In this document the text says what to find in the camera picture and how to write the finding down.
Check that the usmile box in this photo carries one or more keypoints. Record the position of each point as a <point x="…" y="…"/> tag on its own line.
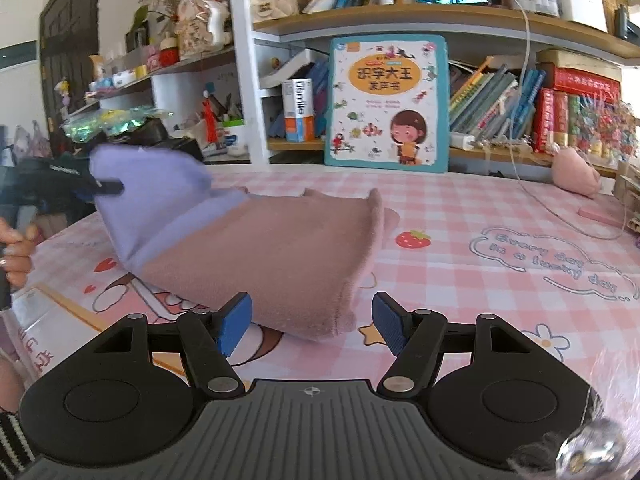
<point x="298" y="110"/>

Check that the red tassel ornament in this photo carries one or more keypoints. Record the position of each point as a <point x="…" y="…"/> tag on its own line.
<point x="210" y="119"/>

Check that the red dictionary books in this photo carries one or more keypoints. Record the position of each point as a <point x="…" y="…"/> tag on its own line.
<point x="576" y="102"/>

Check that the person's left hand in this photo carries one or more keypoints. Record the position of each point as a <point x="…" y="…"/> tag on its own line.
<point x="16" y="253"/>

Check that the wooden bookshelf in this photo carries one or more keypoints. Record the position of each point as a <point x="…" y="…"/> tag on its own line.
<point x="416" y="33"/>

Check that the pink plush toy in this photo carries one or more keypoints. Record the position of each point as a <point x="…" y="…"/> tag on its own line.
<point x="572" y="173"/>

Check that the children's sound book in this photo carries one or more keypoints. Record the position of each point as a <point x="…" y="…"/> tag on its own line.
<point x="388" y="103"/>

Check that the pink checkered tablecloth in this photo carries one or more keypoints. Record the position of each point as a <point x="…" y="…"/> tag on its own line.
<point x="465" y="245"/>

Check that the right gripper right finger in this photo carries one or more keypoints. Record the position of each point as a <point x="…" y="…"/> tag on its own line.
<point x="415" y="339"/>

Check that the white pen holder can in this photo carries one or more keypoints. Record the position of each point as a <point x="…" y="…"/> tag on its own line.
<point x="235" y="137"/>

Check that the row of upright books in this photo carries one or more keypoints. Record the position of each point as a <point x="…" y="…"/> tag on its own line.
<point x="496" y="102"/>

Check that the purple and pink sweater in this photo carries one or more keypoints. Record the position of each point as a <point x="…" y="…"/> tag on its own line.
<point x="300" y="258"/>

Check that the white charger plug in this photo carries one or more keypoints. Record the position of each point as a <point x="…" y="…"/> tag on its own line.
<point x="462" y="141"/>

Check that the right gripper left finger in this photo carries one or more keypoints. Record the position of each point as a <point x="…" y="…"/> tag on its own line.
<point x="208" y="339"/>

